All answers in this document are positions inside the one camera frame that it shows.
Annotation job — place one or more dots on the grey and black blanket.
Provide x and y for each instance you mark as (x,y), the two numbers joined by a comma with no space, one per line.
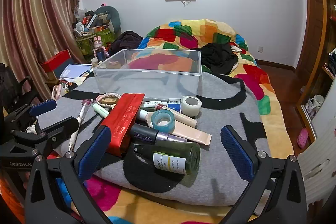
(225,134)

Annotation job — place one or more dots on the white pen with pink top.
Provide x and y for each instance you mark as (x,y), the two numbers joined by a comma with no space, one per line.
(78,121)

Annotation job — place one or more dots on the black clothes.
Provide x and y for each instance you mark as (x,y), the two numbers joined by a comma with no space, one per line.
(218,56)

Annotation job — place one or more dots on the dark green glass bottle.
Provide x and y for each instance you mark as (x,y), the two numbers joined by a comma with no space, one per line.
(183,154)

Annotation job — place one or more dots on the slim white tube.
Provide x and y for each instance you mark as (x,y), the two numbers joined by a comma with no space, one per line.
(155,103)

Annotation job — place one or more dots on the mint green stick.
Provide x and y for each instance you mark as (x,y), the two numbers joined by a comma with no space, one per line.
(101,109)

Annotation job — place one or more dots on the pink rabbit doll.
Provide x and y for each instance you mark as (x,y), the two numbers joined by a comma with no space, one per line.
(99,49)

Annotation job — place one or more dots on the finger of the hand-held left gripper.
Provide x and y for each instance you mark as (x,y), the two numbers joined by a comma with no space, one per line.
(43,107)
(61,129)

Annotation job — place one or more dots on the dark brown clothes pile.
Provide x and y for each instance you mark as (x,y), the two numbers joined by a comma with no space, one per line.
(126,41)

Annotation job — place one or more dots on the red cardboard box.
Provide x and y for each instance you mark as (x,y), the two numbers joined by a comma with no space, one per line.
(53,62)

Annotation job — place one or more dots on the striped brown curtain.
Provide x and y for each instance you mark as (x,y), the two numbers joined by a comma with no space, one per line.
(34,16)

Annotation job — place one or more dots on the black chair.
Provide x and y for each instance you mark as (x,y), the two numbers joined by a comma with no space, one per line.
(15,87)

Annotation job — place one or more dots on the pink clog shoe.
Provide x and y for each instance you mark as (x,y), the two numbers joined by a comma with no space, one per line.
(302,138)

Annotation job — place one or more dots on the long red box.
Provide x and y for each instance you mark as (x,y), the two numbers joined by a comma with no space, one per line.
(123,119)

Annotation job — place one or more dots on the wooden wardrobe shelf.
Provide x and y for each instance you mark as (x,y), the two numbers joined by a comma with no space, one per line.
(315,43)

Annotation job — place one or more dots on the green bag full of clutter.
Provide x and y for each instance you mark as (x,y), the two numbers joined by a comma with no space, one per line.
(88,41)

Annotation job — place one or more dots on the colourful patterned blanket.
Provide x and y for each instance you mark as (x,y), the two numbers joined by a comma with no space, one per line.
(199,32)

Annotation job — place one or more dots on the purple bottle with black cap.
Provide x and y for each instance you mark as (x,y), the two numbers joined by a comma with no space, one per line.
(168,138)

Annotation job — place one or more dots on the blue notebook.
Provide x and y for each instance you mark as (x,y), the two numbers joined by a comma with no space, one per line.
(74,71)

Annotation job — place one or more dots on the grey neck pillow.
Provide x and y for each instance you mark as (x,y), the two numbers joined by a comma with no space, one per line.
(114,16)

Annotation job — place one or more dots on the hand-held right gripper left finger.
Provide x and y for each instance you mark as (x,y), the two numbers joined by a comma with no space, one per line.
(94,153)

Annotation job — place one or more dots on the white tape roll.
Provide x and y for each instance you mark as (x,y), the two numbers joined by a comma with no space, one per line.
(191,111)

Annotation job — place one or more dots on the white and pink cloth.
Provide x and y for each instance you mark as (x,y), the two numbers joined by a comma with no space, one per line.
(236,47)

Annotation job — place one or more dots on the clear plastic storage box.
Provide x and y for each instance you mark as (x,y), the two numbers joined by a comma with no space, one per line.
(147,82)

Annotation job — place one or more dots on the small blue box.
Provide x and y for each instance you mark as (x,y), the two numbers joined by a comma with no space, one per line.
(174,107)

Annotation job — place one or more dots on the white shoes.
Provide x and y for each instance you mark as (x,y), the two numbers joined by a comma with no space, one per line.
(313,106)

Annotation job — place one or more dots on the small wooden tag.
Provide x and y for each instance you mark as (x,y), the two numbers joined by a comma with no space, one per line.
(108,101)

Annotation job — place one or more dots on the blue tape roll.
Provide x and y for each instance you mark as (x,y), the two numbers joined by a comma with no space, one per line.
(157,119)

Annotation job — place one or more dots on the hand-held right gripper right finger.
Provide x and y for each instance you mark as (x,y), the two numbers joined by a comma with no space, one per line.
(237,153)

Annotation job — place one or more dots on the wall socket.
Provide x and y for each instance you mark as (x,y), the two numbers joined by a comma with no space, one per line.
(261,49)

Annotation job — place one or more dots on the white slatted panel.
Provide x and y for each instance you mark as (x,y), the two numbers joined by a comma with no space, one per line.
(320,161)

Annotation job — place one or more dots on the beige cosmetic tube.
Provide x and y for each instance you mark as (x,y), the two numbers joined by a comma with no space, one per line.
(190,132)

